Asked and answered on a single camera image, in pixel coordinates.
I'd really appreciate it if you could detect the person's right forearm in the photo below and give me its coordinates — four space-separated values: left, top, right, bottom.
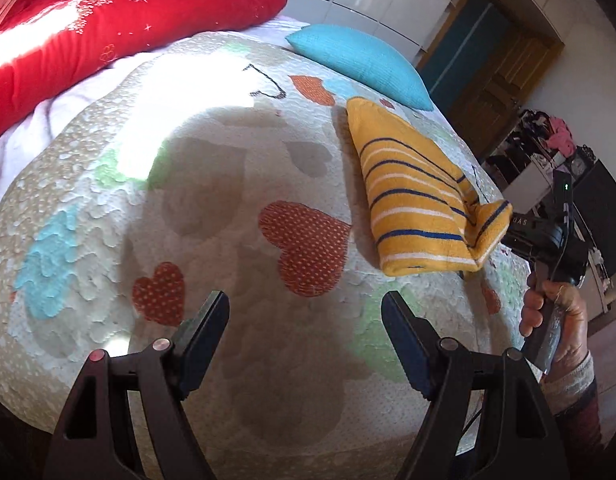
540 351 607 466

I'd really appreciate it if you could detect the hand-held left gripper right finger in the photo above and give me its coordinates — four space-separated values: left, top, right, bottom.
381 290 571 480

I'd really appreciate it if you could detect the black cable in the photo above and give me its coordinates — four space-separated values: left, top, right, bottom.
546 200 577 283

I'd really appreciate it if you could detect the turquoise pillow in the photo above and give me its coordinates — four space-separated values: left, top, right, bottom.
285 23 435 112

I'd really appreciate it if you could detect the heart print quilt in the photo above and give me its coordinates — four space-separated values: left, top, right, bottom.
0 27 544 467

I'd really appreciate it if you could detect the teal wall panel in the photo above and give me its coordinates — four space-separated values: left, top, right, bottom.
417 0 513 107

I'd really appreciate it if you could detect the brown wooden door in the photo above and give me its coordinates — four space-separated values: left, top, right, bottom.
448 25 559 157

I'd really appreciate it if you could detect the cluttered shelf unit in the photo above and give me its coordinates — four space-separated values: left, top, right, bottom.
486 109 616 337

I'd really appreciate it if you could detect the person's right hand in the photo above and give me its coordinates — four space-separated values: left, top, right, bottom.
518 280 589 377

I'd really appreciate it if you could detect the pink cloth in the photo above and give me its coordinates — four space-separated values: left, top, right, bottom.
548 116 576 157

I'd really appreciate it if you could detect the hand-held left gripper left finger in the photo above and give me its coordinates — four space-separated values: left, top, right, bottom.
42 290 231 480

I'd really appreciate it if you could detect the long red cushion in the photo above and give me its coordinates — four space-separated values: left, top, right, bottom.
0 0 289 146

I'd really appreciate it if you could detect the yellow striped towel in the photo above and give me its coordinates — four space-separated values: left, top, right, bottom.
346 96 514 277

